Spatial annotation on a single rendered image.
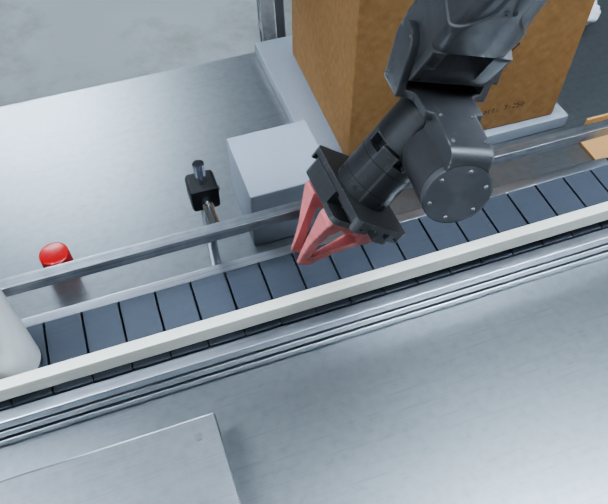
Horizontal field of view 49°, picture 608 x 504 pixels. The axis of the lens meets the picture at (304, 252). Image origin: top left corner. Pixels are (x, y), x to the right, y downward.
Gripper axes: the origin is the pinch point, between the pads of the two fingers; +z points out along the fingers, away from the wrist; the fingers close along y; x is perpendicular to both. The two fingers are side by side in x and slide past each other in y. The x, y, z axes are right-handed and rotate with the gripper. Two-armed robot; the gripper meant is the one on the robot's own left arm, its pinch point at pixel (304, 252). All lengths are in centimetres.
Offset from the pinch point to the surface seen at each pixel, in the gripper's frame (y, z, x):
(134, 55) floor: -169, 72, 57
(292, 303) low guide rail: 4.0, 3.4, -0.6
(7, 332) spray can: 1.1, 15.9, -23.2
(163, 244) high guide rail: -3.7, 6.3, -11.7
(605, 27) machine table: -33, -32, 56
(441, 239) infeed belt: -0.4, -6.1, 16.4
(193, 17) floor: -184, 56, 76
